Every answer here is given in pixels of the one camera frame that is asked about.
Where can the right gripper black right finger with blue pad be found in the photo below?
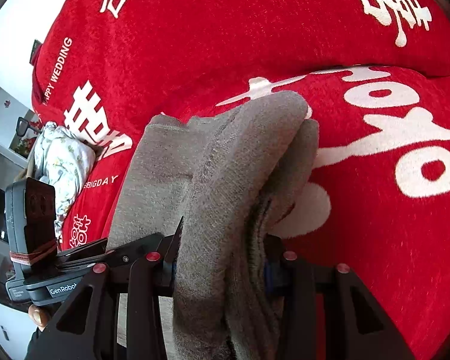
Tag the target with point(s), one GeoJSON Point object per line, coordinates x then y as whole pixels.
{"type": "Point", "coordinates": [328, 313]}

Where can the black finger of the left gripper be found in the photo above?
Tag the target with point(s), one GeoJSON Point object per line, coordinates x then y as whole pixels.
{"type": "Point", "coordinates": [81, 256]}

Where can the person's left hand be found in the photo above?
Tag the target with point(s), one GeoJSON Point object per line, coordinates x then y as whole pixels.
{"type": "Point", "coordinates": [39, 316]}

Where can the red wedding bedspread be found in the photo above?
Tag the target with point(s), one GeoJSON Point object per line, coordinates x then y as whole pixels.
{"type": "Point", "coordinates": [376, 74]}

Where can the white floral cloth bundle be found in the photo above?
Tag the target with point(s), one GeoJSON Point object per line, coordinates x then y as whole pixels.
{"type": "Point", "coordinates": [64, 162]}

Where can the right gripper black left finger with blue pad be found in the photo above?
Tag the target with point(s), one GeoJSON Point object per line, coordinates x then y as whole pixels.
{"type": "Point", "coordinates": [114, 312]}

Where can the black handle stand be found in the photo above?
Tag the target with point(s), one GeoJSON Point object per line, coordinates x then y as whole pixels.
{"type": "Point", "coordinates": [23, 125]}

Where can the brown cloth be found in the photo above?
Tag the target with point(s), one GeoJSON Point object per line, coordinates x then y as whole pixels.
{"type": "Point", "coordinates": [29, 170]}

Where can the grey knitted garment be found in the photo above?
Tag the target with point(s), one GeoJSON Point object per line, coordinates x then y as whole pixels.
{"type": "Point", "coordinates": [224, 182]}

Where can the dark wall switch plate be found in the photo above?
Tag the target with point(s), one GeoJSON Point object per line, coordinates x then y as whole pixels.
{"type": "Point", "coordinates": [34, 51]}

